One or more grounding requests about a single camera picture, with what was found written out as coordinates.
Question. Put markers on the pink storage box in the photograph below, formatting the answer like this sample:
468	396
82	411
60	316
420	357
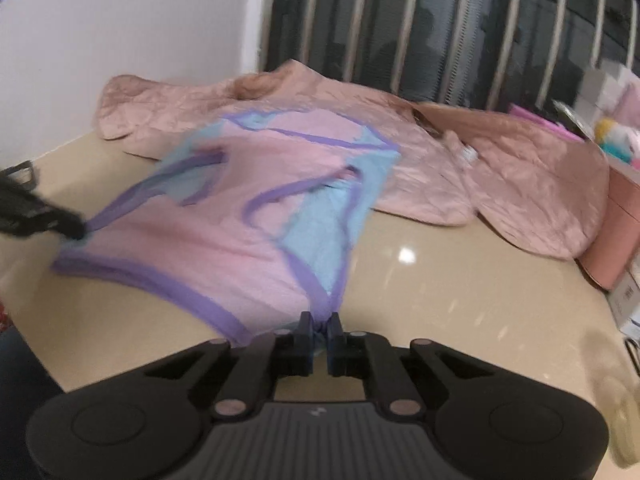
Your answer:
622	220

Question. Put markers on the metal window railing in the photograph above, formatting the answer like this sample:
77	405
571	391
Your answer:
461	30

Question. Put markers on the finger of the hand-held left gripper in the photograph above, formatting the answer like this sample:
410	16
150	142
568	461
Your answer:
55	227
40	205

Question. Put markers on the pink flat box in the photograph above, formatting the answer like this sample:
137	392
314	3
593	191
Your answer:
530	112

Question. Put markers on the pink purple blue shirt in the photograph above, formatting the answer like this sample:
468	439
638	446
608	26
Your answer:
200	240

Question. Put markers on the pink quilted jacket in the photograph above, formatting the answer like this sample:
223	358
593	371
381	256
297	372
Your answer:
500	185

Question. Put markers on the white yellow plush toy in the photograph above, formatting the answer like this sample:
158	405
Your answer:
617	137

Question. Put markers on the dark window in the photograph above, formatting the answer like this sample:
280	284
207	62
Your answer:
432	50

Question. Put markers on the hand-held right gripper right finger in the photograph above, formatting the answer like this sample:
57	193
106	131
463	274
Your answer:
336	347

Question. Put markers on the white printed carton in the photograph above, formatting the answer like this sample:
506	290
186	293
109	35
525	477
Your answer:
625	305

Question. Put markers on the black frame stand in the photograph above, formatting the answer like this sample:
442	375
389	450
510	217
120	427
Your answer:
25	170

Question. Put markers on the stack of white boxes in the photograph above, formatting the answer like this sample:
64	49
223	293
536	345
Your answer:
600	85

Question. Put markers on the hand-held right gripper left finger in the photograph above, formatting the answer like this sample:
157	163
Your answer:
302	347

